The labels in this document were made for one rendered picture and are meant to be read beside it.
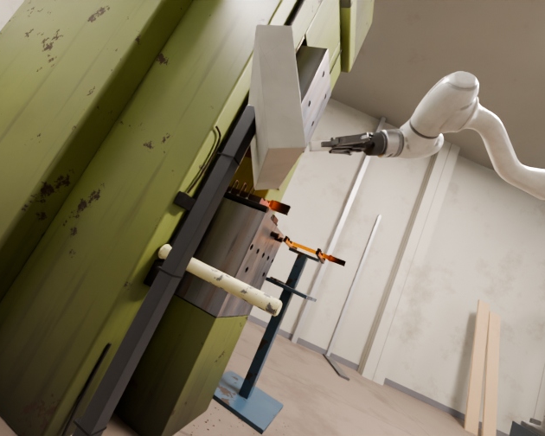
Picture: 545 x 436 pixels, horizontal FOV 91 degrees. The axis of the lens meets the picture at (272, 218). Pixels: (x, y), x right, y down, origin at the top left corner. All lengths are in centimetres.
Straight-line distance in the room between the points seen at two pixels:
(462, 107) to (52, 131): 134
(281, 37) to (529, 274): 547
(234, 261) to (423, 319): 391
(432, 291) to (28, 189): 461
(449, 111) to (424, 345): 413
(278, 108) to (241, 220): 62
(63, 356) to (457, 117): 131
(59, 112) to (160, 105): 38
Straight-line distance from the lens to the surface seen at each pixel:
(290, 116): 59
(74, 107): 130
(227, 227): 113
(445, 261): 490
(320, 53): 150
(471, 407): 471
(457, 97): 89
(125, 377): 75
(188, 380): 117
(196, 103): 110
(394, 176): 475
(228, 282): 82
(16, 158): 138
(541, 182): 120
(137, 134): 117
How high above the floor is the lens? 70
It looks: 11 degrees up
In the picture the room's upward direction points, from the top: 25 degrees clockwise
